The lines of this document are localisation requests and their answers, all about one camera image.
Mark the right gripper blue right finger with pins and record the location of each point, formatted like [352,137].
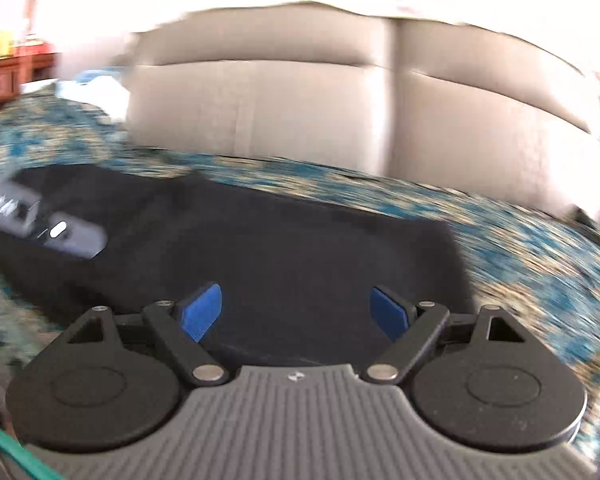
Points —
[391,313]

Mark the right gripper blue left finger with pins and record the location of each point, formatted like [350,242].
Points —
[198,313]

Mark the black pants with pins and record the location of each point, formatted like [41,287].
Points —
[296,276]

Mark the carved wooden cabinet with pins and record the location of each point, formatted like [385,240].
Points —
[30,59]

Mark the white light-blue cloth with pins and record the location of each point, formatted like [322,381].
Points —
[98,87]

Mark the teal paisley patterned blanket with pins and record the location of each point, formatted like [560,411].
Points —
[546,271]

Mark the beige leather sofa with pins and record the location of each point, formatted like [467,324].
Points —
[456,106]

